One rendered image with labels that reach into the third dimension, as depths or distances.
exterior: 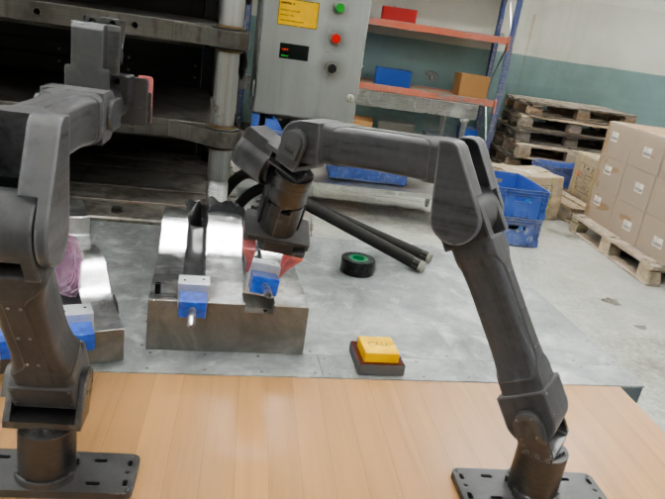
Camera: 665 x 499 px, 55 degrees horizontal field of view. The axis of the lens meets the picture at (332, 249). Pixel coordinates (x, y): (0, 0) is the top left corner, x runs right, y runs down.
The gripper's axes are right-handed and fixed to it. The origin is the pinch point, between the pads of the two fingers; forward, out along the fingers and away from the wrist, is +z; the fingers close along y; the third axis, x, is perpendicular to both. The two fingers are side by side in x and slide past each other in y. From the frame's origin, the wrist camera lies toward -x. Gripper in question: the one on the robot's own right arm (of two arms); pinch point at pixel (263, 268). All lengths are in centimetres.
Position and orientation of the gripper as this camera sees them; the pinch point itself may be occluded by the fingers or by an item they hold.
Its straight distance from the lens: 104.7
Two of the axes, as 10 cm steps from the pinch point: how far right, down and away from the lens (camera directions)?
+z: -3.0, 7.4, 6.0
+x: 0.7, 6.5, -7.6
